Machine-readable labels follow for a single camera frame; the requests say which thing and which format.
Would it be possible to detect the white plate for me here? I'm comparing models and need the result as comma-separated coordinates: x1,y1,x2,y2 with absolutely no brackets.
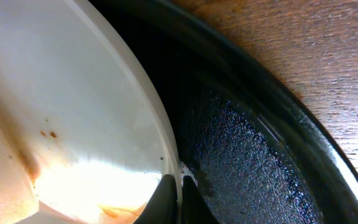
0,0,182,223

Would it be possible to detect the black round tray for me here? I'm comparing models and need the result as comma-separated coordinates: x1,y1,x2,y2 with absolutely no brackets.
93,1,358,223

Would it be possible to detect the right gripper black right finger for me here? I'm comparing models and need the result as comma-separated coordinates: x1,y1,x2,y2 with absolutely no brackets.
181,175,219,224

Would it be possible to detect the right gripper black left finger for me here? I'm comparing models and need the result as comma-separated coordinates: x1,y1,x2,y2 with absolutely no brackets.
134,174,178,224

